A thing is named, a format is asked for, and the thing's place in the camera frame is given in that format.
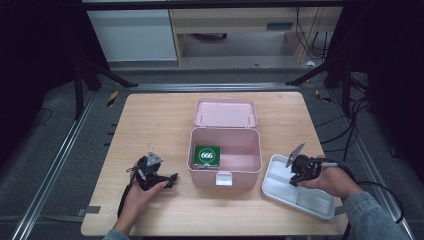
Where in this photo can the green square box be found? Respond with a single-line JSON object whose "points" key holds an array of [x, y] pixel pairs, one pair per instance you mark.
{"points": [[206, 156]]}

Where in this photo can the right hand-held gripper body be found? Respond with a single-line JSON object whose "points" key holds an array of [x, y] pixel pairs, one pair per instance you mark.
{"points": [[305, 166]]}

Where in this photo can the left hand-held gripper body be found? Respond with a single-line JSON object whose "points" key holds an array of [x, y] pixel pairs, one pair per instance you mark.
{"points": [[146, 171]]}

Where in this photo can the black curtain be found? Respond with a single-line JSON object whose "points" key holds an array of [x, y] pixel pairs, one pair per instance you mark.
{"points": [[393, 66], [33, 50]]}

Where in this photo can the small white object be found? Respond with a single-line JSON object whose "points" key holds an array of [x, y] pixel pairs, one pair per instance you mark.
{"points": [[310, 63]]}

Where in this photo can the person's left hand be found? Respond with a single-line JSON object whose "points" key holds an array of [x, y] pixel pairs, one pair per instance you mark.
{"points": [[138, 200]]}

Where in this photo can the pink storage box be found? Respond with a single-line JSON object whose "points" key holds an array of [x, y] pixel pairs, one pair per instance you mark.
{"points": [[224, 156]]}

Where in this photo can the yellow black tape strip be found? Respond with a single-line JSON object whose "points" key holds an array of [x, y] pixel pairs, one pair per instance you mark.
{"points": [[321, 96], [112, 98]]}

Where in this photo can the white divided tray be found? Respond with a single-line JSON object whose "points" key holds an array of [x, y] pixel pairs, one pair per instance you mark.
{"points": [[293, 196]]}

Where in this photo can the white cabinet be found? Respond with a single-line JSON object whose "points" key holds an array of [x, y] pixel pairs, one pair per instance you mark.
{"points": [[133, 35]]}

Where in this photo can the grey tape piece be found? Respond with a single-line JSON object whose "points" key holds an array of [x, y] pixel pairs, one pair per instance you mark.
{"points": [[339, 210], [89, 210]]}

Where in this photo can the black stand legs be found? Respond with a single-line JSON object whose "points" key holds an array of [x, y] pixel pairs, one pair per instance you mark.
{"points": [[78, 93], [346, 90]]}

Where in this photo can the person's right hand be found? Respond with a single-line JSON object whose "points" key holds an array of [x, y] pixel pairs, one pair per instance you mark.
{"points": [[333, 183]]}

